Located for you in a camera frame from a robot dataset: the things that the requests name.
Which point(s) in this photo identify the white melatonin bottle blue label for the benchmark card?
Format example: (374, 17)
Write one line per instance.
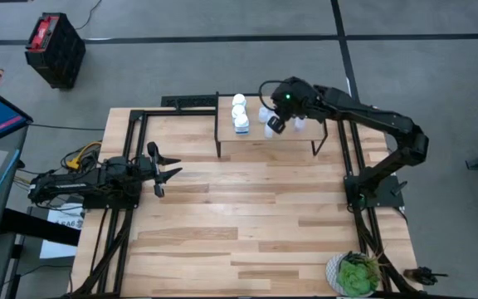
(238, 111)
(239, 99)

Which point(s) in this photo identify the green succulent in white pot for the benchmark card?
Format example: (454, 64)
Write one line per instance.
(353, 278)

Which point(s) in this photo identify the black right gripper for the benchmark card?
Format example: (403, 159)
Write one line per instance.
(295, 99)

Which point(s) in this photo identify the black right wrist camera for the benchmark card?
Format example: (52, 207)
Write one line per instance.
(276, 124)

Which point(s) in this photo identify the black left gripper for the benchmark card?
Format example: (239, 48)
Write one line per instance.
(148, 170)

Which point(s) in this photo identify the black aluminium table frame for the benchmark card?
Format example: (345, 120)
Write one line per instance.
(172, 112)

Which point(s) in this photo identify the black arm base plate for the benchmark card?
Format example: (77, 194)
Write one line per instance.
(392, 201)
(114, 203)

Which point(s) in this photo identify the black power strip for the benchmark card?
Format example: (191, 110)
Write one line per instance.
(189, 101)

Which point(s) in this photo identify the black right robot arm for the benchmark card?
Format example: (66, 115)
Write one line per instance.
(388, 124)

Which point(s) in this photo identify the black and red tool case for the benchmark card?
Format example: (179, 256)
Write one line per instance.
(54, 50)

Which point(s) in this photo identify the white paper sheet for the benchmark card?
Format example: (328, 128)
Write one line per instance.
(56, 249)

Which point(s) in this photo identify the black cart crossbar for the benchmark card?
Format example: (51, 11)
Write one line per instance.
(35, 226)

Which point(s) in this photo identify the white cup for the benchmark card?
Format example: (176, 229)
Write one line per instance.
(242, 124)

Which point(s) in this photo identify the wooden shelf with black frame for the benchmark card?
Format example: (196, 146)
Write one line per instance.
(259, 136)

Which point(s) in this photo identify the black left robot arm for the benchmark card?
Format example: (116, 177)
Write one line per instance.
(77, 182)

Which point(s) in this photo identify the small black object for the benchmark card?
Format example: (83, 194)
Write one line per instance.
(419, 275)

